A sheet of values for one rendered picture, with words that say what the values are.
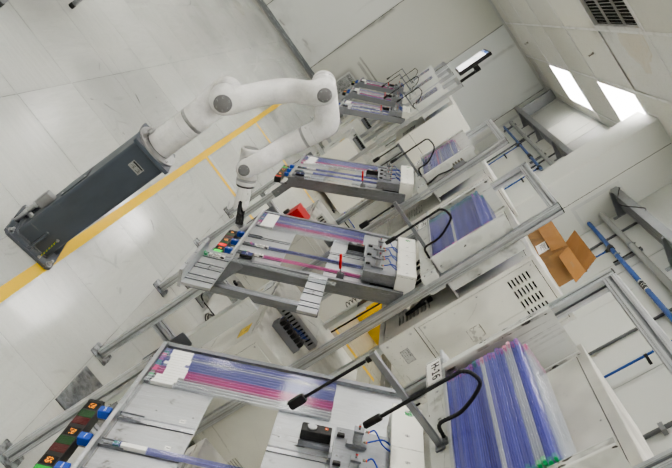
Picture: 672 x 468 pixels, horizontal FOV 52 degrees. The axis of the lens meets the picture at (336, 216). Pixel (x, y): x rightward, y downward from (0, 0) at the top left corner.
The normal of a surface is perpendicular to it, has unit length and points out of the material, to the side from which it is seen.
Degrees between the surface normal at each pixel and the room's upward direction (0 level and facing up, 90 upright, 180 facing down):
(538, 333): 90
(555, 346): 90
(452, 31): 90
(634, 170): 90
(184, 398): 44
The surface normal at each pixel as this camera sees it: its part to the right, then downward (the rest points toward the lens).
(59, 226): 0.04, 0.46
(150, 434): 0.18, -0.94
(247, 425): -0.10, 0.28
